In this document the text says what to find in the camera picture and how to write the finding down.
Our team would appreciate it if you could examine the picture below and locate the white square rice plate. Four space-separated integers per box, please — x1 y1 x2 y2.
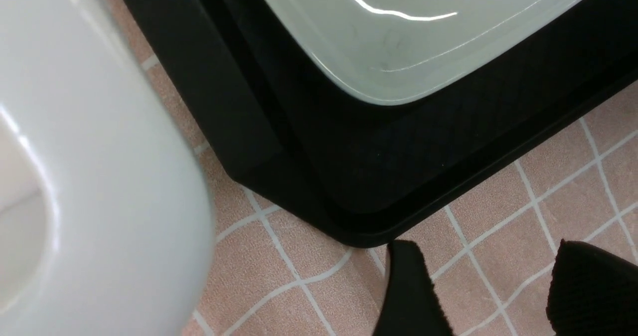
265 0 581 106

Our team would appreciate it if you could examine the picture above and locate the black plastic serving tray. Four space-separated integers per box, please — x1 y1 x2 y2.
124 0 637 248

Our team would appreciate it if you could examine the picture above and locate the large white plastic tub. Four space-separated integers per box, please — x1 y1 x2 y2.
1 0 215 336

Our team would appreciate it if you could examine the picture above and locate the pink checkered tablecloth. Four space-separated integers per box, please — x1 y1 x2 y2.
107 0 637 336

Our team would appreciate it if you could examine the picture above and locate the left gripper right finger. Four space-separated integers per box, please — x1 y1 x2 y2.
545 240 638 336

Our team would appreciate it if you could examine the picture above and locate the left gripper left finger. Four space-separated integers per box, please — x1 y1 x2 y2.
373 240 454 336

